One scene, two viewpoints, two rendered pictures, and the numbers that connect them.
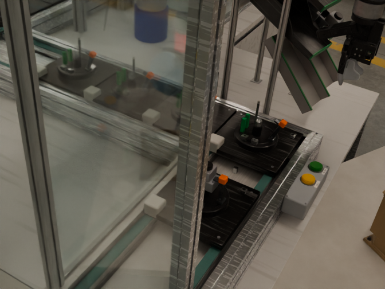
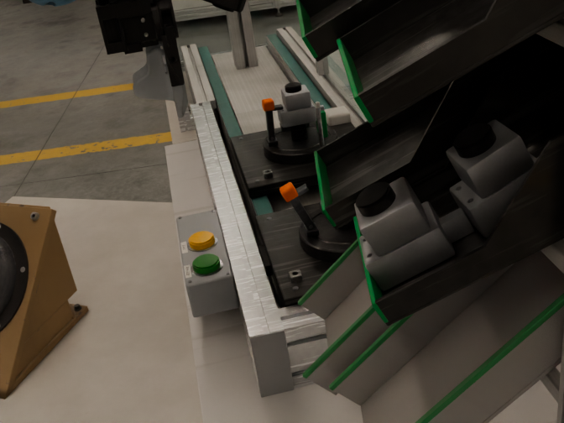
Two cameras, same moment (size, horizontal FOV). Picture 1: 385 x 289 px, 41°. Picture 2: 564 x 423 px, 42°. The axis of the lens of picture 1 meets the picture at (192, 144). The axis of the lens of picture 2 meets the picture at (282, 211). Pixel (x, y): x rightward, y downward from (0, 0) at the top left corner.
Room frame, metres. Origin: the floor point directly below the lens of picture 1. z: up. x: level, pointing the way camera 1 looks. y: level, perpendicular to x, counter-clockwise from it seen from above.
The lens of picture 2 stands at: (2.03, -0.78, 1.53)
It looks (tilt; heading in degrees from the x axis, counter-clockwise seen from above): 29 degrees down; 146
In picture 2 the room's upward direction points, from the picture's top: 8 degrees counter-clockwise
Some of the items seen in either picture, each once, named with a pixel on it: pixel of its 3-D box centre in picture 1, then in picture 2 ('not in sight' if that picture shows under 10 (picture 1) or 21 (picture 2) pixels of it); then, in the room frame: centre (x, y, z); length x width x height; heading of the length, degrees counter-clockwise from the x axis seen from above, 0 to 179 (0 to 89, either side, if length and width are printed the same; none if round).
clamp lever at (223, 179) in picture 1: (219, 186); (274, 118); (1.00, -0.08, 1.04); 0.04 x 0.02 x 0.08; 63
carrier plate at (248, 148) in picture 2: (203, 201); (301, 152); (1.02, -0.04, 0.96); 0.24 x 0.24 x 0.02; 63
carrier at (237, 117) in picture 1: (257, 128); (345, 211); (1.32, -0.20, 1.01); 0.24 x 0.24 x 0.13; 63
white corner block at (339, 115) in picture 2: not in sight; (337, 120); (0.98, 0.09, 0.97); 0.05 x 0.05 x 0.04; 63
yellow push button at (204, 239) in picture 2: (307, 180); (201, 242); (1.15, -0.35, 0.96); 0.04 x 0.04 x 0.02
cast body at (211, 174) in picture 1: (203, 172); (300, 101); (1.02, -0.03, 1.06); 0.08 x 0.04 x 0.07; 63
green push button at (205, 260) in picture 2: (315, 167); (206, 266); (1.21, -0.38, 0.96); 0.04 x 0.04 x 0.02
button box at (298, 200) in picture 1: (305, 187); (206, 259); (1.15, -0.35, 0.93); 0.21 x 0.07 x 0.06; 153
